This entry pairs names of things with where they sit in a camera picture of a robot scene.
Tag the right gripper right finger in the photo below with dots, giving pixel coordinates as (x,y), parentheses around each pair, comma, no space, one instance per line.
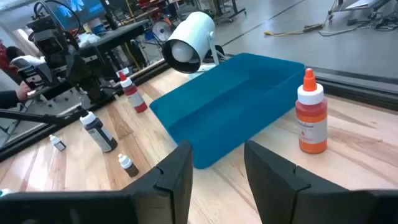
(311,205)

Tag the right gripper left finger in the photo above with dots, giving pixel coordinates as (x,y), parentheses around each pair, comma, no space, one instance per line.
(93,208)

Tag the small white cap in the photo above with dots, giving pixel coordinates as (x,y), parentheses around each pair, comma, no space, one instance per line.
(129,166)

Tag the black food coloring bottle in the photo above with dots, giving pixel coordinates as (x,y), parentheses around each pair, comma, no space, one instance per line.
(99,133)

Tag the orange food coloring bottle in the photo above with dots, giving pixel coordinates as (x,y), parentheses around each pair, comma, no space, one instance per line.
(311,124)

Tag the red food coloring bottle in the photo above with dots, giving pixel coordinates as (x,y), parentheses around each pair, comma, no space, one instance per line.
(134,95)

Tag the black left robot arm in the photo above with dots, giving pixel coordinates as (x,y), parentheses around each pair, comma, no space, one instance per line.
(90,77)

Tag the person's forearm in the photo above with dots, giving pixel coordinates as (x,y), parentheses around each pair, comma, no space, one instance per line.
(7,99)

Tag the black stand beam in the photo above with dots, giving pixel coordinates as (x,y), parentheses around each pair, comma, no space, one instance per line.
(31,117)

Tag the blue plastic bin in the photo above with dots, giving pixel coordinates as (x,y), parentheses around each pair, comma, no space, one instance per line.
(224,118)

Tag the person's hand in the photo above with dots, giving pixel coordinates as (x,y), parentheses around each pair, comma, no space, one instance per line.
(23,91)

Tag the person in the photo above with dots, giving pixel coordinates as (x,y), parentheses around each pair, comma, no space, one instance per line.
(15,53)

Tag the black background table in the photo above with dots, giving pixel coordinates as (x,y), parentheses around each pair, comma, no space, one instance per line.
(118,34)

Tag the white fan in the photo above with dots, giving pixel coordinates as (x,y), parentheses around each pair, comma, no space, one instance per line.
(161,31)

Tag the teal display screen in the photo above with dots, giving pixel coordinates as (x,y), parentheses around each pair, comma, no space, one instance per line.
(90,9)

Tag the white desk lamp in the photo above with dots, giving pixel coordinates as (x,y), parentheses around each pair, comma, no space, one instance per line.
(192,34)

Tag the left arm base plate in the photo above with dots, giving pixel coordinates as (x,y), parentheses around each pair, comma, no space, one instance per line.
(62,102)

